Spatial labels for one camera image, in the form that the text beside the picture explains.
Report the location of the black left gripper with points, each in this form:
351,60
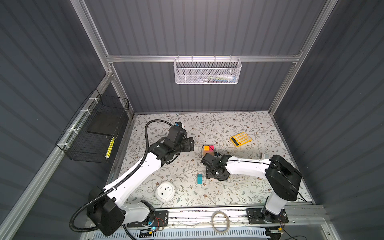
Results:
189,144

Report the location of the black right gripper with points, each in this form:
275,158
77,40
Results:
208,175

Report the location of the teal wood block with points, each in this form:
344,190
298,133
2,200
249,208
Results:
199,179

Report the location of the arched natural wood block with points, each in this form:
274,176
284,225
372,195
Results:
212,153

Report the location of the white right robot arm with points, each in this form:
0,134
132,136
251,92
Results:
284,179

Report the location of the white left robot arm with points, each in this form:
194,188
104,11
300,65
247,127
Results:
109,211

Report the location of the yellow calculator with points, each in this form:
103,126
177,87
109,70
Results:
240,139

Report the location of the white round smart speaker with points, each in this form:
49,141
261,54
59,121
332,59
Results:
165,192

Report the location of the roll of clear tape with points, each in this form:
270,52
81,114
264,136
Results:
224,220

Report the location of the yellow green marker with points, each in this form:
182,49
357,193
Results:
110,148

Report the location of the white wire mesh basket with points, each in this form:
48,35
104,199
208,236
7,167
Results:
210,71

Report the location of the black wire basket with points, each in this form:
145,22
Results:
87,138

